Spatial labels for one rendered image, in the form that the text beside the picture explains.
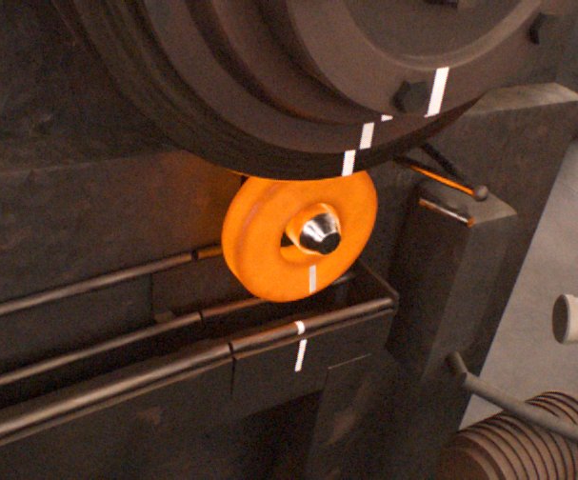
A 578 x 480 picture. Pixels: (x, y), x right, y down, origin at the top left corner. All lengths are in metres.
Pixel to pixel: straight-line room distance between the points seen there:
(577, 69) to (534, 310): 1.44
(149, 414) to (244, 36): 0.36
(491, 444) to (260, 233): 0.44
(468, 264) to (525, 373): 1.13
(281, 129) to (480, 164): 0.42
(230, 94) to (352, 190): 0.20
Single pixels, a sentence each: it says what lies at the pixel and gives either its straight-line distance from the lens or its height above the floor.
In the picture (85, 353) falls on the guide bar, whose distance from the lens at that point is 0.70.
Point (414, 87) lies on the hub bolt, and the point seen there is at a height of 1.00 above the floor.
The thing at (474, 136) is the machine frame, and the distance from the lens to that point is 0.89.
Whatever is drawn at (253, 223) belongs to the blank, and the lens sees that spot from 0.62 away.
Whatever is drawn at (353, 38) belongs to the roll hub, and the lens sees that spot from 0.46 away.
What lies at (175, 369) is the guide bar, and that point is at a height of 0.71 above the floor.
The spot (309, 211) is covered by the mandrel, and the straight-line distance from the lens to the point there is 0.64.
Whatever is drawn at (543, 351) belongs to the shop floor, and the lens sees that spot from 2.03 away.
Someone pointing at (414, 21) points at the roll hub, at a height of 1.04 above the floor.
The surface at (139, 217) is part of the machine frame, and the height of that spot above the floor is 0.81.
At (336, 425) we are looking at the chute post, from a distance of 0.86.
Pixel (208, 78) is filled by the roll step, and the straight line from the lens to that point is 0.50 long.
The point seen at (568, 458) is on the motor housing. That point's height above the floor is 0.51.
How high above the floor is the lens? 1.16
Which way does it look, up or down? 32 degrees down
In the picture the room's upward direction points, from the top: 10 degrees clockwise
